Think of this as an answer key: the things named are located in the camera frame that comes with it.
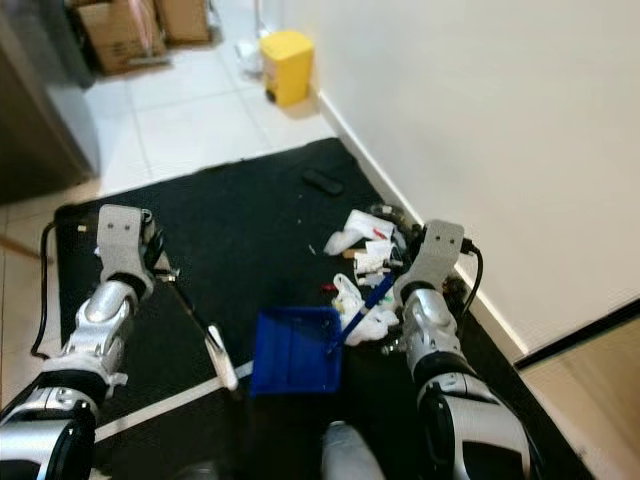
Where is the clear plastic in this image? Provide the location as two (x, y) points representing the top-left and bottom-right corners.
(378, 332), (413, 358)

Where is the blue long-handled dustpan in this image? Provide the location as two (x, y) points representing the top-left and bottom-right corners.
(250, 270), (401, 397)

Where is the black floor mat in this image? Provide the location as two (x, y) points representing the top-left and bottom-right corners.
(53, 137), (601, 480)

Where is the white printed packet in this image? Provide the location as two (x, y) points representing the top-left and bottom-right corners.
(354, 243), (401, 277)

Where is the crumpled white paper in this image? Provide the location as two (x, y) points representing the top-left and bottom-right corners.
(345, 209), (397, 243)

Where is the small white tissue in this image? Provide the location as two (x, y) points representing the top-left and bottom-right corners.
(324, 231), (357, 257)

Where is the small black flat bar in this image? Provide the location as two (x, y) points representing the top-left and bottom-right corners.
(302, 168), (347, 197)

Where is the brown wooden stick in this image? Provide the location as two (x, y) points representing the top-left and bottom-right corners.
(0, 235), (31, 261)

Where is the white tape strip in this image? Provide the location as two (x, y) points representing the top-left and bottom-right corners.
(93, 360), (256, 443)

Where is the grey fridge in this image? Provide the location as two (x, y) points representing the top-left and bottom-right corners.
(0, 15), (103, 206)

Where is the grey right robot leg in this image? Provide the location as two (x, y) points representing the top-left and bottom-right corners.
(320, 420), (383, 480)

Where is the large brown cardboard box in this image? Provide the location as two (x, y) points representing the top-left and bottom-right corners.
(75, 0), (171, 76)

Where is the white bag by bin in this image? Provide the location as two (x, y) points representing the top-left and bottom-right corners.
(233, 35), (266, 71)

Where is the yellow pedal bin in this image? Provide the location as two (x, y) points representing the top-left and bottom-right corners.
(258, 28), (316, 109)

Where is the small brown cardboard box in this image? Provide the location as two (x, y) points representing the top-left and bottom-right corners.
(157, 0), (213, 46)

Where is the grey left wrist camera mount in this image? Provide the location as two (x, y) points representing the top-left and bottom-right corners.
(97, 205), (158, 283)

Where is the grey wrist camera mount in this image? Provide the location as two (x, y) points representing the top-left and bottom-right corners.
(400, 220), (466, 296)
(97, 205), (158, 283)

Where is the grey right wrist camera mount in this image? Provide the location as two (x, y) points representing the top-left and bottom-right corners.
(400, 220), (466, 296)

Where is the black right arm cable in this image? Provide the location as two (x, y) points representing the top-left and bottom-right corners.
(458, 238), (485, 321)

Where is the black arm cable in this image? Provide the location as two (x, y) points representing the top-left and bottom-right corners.
(35, 222), (101, 359)
(458, 238), (485, 321)

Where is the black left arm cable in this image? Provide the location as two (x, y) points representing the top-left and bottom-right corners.
(35, 222), (101, 359)

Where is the pink-handled grey broom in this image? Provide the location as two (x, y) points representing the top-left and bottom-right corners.
(125, 0), (174, 71)

